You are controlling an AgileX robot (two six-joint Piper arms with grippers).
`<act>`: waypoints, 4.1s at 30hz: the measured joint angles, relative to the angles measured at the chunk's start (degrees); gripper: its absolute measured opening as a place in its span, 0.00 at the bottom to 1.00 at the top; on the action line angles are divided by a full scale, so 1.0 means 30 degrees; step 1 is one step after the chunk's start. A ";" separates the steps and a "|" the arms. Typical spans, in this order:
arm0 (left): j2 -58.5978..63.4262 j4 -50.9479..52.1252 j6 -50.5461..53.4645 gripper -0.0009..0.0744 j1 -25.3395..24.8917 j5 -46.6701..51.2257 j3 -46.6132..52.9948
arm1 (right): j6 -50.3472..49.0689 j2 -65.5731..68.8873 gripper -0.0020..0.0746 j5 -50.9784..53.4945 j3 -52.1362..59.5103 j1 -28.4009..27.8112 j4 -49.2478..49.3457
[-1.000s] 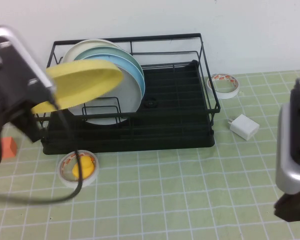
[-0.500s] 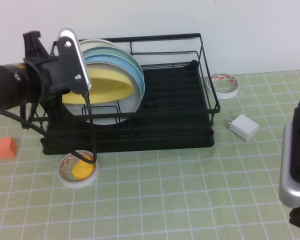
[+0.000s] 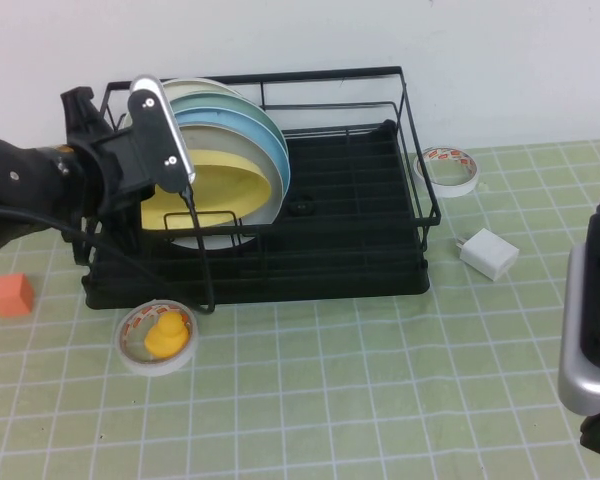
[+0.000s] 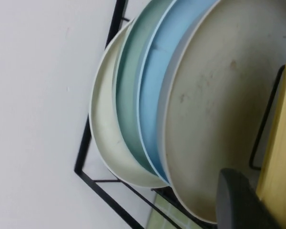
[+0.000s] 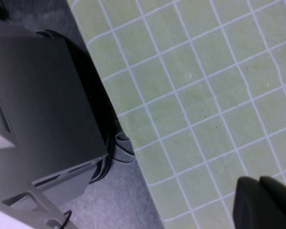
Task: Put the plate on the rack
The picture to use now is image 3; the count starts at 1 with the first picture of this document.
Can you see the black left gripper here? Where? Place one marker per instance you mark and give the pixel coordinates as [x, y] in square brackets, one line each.
[115, 165]

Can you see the yellow plate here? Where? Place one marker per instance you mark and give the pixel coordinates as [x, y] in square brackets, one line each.
[220, 190]

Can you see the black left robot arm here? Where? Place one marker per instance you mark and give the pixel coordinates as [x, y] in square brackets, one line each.
[20, 190]

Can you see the cream plate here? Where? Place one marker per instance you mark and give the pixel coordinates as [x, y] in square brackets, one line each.
[195, 85]

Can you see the grey plate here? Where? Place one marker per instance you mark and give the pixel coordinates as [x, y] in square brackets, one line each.
[230, 140]

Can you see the teal green plate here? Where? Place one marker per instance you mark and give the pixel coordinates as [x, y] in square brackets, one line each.
[215, 100]

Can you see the blue plate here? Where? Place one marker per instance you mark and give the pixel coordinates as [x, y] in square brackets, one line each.
[240, 120]

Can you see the orange block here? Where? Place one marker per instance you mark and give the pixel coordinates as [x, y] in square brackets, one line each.
[12, 297]

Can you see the yellow rubber duck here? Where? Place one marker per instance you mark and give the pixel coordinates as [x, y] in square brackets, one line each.
[165, 342]

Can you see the white tape roll around duck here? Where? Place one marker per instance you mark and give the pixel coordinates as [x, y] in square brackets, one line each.
[152, 369]

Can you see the white charger plug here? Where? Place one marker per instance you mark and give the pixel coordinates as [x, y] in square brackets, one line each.
[490, 255]

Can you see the green checkered tablecloth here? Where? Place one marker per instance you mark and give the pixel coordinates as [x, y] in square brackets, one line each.
[380, 400]

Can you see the empty white tape roll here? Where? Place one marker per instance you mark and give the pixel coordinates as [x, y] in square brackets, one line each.
[450, 191]

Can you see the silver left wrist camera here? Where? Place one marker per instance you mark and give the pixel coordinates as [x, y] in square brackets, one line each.
[155, 130]

